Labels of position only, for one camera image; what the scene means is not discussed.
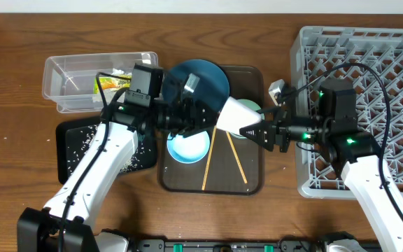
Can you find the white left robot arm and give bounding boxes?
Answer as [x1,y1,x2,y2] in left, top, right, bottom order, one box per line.
[17,98,220,251]

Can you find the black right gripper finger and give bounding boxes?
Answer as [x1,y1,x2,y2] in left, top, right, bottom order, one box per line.
[257,106,281,115]
[239,121,275,151]

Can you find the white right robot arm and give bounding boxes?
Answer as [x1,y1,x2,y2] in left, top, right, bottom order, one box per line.
[239,107,403,251]

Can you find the brown serving tray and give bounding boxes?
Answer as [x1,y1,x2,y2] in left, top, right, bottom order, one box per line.
[157,65,264,195]

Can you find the grey dishwasher rack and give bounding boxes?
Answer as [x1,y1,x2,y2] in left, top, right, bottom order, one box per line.
[290,26,403,200]

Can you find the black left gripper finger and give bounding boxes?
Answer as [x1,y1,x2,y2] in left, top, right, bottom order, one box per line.
[173,122,215,137]
[190,100,218,118]

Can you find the clear plastic waste bin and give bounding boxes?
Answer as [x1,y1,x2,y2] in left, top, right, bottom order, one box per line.
[42,52,158,113]

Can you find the light blue bowl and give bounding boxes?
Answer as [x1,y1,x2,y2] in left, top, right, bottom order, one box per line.
[167,131,211,164]

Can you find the white rice pile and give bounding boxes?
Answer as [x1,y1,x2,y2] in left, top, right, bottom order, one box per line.
[59,125,157,179]

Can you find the black waste tray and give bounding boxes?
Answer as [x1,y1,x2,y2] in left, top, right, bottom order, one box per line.
[55,116,158,184]

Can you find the mint green bowl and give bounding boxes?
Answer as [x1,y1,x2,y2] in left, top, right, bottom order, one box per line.
[229,99,261,139]

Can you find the yellow snack wrapper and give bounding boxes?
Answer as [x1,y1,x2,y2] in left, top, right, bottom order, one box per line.
[93,73,132,94]

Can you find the right wooden chopstick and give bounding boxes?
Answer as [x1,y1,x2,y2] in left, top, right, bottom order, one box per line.
[225,132,248,184]

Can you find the wooden chopstick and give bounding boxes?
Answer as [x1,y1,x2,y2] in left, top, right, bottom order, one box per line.
[201,126,217,191]
[225,132,248,184]

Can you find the dark blue plate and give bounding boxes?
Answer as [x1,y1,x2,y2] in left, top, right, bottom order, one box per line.
[169,59,229,112]

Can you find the left wooden chopstick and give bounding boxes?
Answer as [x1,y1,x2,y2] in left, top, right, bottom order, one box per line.
[201,126,217,191]

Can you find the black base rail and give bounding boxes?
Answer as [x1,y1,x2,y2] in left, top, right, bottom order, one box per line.
[128,239,323,252]

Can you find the pink white cup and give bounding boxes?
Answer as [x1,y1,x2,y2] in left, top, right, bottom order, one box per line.
[216,97,264,134]

